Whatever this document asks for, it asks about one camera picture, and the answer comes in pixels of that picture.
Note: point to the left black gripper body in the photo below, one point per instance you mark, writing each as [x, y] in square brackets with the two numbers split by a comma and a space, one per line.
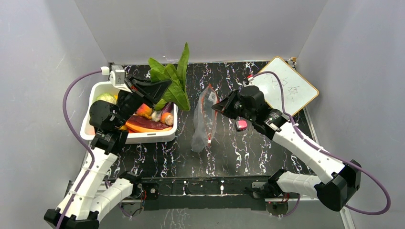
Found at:
[129, 105]

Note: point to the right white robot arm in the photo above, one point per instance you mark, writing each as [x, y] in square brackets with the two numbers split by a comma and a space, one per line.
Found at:
[333, 183]

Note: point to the small whiteboard yellow frame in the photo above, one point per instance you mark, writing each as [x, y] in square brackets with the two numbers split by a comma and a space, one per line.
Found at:
[279, 80]

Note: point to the peach fruit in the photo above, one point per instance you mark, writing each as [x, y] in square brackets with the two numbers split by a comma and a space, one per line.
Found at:
[144, 111]

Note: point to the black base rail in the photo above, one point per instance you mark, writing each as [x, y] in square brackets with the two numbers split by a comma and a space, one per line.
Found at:
[158, 193]

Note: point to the purple eggplant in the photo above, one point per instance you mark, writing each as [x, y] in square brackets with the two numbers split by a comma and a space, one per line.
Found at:
[167, 108]

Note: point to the small pink eraser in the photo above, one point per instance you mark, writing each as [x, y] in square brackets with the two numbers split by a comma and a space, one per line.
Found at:
[241, 125]

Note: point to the green leafy vegetable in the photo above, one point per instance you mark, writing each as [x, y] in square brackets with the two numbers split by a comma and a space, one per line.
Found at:
[177, 74]

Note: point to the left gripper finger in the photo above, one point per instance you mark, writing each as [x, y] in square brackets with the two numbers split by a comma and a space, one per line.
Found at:
[136, 85]
[156, 91]

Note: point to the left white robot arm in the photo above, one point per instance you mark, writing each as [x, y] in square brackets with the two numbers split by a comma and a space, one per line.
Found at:
[81, 208]

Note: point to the clear zip top bag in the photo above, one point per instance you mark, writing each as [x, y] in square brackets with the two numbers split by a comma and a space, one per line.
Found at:
[204, 120]

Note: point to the white plastic bin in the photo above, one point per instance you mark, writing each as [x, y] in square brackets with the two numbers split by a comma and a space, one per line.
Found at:
[87, 132]

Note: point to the pale green cabbage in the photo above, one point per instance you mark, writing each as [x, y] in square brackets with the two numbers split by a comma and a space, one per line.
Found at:
[107, 97]

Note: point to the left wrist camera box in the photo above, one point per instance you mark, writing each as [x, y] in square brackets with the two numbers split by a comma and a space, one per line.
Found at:
[117, 75]

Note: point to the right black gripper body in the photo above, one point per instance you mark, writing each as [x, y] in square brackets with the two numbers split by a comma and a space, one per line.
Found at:
[232, 104]

